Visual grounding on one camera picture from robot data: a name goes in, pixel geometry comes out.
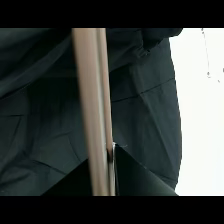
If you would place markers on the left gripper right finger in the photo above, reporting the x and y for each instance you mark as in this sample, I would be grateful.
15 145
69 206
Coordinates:
140 180

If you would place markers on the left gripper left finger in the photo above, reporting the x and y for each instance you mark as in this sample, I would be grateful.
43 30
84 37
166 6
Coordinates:
73 183

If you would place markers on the black shirt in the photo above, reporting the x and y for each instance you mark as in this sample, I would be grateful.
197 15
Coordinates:
40 110

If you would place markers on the brown clothes hanger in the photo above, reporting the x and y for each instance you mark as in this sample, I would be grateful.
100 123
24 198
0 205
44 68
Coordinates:
95 100

